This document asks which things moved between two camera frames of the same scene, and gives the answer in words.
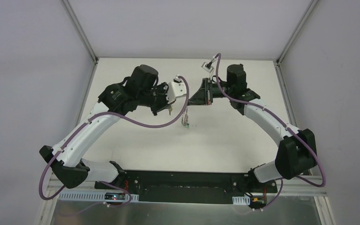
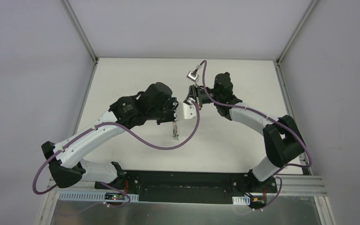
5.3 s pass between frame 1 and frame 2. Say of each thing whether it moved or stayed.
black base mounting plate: stayed
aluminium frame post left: stayed
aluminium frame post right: stayed
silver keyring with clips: moved
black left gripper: moved
